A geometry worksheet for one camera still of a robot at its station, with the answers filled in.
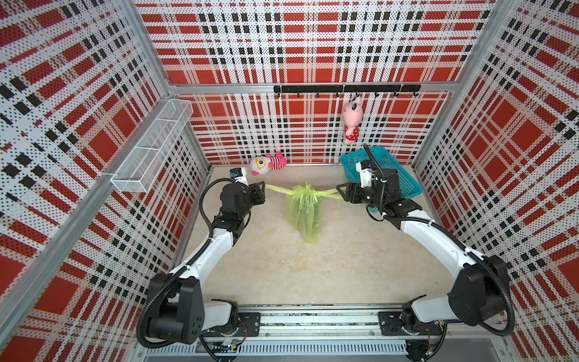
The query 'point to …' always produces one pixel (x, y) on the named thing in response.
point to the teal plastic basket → (408, 188)
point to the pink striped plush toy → (260, 164)
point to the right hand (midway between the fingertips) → (345, 186)
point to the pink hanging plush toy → (351, 116)
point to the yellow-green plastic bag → (303, 204)
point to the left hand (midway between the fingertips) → (265, 183)
